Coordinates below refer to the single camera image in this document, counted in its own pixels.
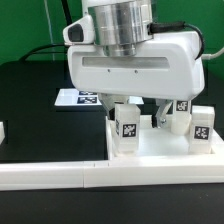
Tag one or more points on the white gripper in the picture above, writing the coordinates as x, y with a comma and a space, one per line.
165, 68

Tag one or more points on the white square table top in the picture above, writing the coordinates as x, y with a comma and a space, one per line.
157, 142

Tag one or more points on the white marker plate with tags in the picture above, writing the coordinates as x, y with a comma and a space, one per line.
74, 97

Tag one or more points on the white U-shaped obstacle fence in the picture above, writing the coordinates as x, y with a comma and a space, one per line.
202, 168

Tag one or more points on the white block at left edge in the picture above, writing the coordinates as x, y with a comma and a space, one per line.
2, 134

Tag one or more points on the black cable horizontal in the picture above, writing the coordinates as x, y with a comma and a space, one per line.
45, 49

